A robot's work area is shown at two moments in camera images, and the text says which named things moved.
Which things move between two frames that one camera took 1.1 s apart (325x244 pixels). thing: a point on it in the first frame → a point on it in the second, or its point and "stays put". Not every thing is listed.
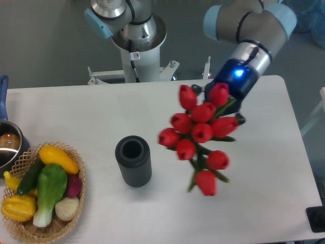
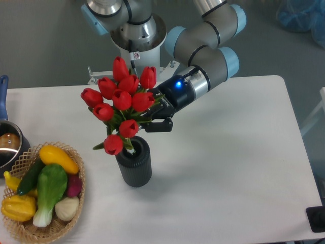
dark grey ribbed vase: x=133 y=153 stays put
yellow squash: x=52 y=154 stays put
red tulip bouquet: x=192 y=130 → x=120 y=103
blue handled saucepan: x=14 y=144 stays put
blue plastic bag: x=310 y=15 stays put
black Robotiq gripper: x=238 y=76 → x=173 y=94
